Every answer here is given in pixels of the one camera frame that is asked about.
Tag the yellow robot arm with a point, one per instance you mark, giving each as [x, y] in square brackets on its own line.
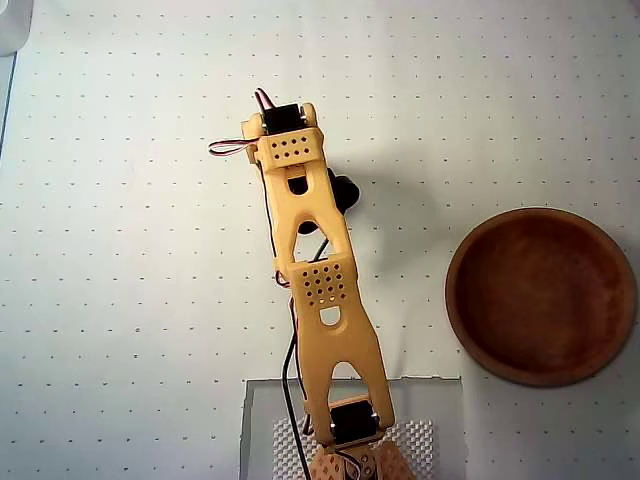
[327, 350]

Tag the round brown wooden bowl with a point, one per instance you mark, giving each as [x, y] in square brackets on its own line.
[540, 300]

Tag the white dotted paper mat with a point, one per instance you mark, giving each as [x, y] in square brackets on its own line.
[150, 250]

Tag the white textured anti-slip mat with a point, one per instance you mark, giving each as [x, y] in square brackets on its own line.
[415, 445]

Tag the white plastic object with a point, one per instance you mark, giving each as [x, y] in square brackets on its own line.
[10, 25]

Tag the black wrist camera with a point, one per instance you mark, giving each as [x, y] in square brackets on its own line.
[347, 192]

